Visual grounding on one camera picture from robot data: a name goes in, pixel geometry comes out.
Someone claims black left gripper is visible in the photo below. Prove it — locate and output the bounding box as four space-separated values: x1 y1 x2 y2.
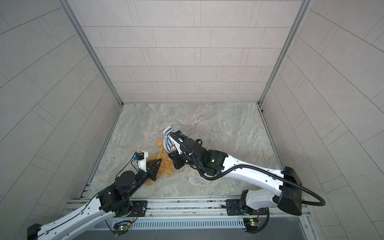
125 159 164 198

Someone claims brown teddy bear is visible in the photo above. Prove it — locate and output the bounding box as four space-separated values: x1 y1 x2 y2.
145 140 175 186

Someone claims blue white striped sweater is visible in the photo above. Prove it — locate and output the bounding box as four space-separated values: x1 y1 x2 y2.
163 126 182 155

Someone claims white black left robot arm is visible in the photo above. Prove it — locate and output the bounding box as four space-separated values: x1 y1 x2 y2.
27 159 162 240

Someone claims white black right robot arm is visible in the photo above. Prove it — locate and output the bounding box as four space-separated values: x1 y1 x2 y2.
165 135 302 216

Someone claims left green circuit board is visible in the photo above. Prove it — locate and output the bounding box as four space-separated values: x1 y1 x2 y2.
113 221 132 236

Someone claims green circuit board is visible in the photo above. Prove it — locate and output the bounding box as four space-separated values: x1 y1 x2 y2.
243 218 261 234
113 221 132 236

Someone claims right green circuit board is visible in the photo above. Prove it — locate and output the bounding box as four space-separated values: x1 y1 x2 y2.
243 218 261 234

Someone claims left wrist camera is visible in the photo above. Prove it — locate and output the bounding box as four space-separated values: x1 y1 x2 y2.
133 151 149 172

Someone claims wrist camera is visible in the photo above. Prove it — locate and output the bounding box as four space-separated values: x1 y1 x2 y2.
133 151 149 172
168 132 186 155

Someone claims thin black left cable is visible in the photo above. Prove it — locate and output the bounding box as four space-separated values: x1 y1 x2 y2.
115 152 141 178

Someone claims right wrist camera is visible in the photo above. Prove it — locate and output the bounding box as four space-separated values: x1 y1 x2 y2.
168 132 186 155

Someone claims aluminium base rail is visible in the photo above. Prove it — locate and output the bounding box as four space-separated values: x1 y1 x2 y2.
59 195 310 232

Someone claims black corrugated cable conduit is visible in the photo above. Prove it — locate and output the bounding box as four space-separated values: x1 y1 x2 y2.
172 134 327 207

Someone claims aluminium left corner post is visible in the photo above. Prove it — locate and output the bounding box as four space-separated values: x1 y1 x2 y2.
58 0 124 108

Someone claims aluminium corner post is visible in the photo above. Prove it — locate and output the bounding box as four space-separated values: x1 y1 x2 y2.
259 0 312 108
58 0 124 108

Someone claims aluminium right corner post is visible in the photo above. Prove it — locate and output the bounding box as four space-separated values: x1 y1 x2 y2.
259 0 312 108

